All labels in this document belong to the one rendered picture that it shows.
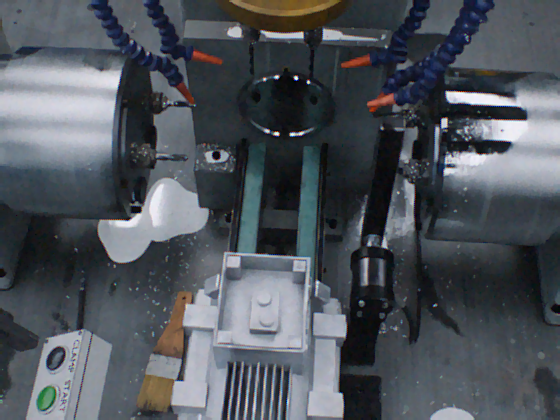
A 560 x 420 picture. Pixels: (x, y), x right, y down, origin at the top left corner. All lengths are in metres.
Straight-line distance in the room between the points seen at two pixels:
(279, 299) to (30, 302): 0.54
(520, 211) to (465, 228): 0.08
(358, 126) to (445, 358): 0.39
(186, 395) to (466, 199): 0.44
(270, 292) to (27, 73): 0.46
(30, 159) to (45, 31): 0.67
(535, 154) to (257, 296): 0.41
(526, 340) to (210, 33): 0.68
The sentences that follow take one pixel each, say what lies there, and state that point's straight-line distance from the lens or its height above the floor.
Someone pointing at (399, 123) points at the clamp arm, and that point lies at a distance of 0.91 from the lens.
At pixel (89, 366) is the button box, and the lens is 0.97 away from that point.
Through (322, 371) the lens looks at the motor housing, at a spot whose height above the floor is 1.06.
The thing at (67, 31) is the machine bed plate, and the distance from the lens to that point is 1.72.
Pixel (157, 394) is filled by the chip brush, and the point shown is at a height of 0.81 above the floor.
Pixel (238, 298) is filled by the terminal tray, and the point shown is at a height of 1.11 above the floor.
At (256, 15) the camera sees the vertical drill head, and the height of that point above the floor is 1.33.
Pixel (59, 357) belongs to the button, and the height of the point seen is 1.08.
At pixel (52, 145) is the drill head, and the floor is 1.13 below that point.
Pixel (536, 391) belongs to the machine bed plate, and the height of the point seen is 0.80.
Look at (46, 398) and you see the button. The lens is 0.96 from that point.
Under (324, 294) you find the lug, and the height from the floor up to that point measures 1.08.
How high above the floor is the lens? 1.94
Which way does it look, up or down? 56 degrees down
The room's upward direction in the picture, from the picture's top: straight up
